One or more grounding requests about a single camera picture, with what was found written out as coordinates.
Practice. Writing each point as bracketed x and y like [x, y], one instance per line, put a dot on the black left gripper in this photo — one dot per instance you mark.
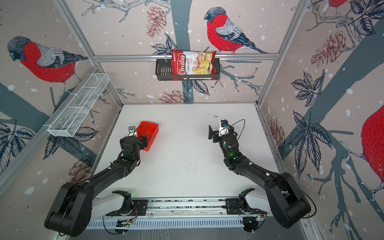
[143, 142]

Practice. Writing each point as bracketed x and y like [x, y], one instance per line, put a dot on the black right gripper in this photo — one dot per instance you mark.
[215, 135]

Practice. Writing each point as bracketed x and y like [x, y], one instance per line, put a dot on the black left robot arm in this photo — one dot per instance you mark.
[71, 211]

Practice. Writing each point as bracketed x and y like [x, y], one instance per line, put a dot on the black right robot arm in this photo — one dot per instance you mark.
[287, 201]

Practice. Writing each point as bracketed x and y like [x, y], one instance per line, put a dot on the red plastic bin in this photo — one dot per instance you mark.
[149, 130]

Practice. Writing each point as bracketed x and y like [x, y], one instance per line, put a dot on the red cassava chips bag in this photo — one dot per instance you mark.
[202, 62]

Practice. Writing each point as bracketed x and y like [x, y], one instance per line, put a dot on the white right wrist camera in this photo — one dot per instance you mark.
[223, 128]

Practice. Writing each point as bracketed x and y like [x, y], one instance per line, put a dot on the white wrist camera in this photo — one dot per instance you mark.
[132, 131]
[223, 128]

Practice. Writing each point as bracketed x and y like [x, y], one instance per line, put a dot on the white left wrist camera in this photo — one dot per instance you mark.
[132, 131]

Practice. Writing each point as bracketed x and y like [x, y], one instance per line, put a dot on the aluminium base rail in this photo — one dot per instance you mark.
[180, 213]

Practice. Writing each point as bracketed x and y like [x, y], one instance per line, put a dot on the black wire wall basket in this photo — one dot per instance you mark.
[166, 72]

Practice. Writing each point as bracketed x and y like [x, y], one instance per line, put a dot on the white mesh wall shelf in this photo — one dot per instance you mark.
[72, 116]

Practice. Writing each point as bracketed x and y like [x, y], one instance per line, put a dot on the right aluminium corner post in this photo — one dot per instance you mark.
[299, 12]

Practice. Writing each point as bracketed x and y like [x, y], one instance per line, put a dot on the aluminium corner frame post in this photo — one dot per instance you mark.
[80, 36]

